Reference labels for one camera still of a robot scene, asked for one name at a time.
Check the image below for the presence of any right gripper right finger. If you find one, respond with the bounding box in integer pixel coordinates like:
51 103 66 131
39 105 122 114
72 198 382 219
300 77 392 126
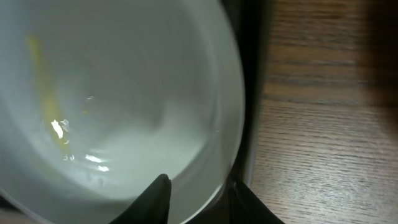
228 181 284 224

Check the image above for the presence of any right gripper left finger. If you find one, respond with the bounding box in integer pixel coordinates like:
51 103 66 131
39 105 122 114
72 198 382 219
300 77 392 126
110 174 172 224

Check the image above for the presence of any pale plate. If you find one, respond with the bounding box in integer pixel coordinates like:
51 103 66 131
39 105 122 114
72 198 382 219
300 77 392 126
1 0 244 223

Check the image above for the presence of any brown serving tray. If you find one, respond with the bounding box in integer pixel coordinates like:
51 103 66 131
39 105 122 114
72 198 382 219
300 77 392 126
188 0 274 224

